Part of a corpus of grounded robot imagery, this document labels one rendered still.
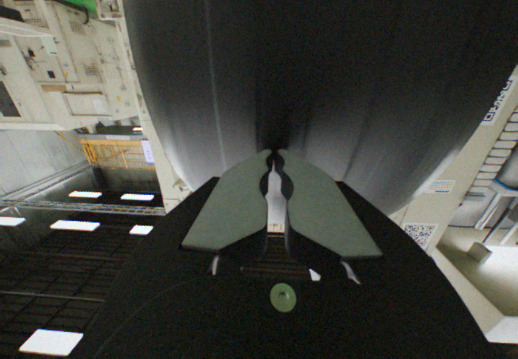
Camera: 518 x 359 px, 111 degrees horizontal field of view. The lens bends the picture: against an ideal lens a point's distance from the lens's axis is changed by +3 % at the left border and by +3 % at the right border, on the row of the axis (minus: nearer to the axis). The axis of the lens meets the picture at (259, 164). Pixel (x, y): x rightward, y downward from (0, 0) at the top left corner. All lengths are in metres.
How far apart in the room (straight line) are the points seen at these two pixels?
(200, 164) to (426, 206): 0.47
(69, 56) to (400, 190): 4.71
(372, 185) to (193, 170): 0.15
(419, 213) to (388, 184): 0.34
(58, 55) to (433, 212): 4.94
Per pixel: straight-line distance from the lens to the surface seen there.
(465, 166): 0.51
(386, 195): 0.20
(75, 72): 4.69
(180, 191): 0.97
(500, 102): 0.49
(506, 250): 0.95
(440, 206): 0.54
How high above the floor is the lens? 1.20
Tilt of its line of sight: 25 degrees up
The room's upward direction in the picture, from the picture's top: 179 degrees counter-clockwise
